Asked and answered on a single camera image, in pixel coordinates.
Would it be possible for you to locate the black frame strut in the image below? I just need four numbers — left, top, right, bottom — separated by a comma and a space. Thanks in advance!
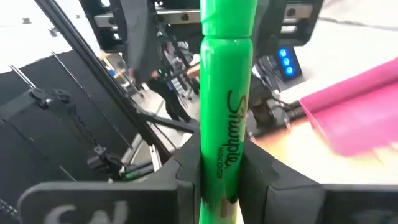
33, 0, 200, 156

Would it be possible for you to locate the black box with blue lights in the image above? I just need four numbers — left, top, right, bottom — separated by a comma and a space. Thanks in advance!
275, 46, 303, 82

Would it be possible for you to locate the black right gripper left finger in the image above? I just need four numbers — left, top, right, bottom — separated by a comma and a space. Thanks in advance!
17, 130, 203, 224

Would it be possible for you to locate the person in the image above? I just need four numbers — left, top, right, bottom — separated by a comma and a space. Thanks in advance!
148, 67, 191, 123

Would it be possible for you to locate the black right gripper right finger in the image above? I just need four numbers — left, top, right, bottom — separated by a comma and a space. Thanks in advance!
238, 136, 398, 224

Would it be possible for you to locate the black backdrop panel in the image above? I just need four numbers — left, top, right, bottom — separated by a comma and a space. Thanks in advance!
0, 49, 141, 190

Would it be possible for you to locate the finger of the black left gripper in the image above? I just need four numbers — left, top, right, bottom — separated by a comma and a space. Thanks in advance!
119, 0, 163, 83
252, 0, 289, 62

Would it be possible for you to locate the green Sharpie highlighter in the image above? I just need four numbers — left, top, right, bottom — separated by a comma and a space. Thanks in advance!
198, 0, 259, 224

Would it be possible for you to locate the pink plastic bin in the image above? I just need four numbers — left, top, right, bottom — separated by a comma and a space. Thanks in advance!
299, 57, 398, 157

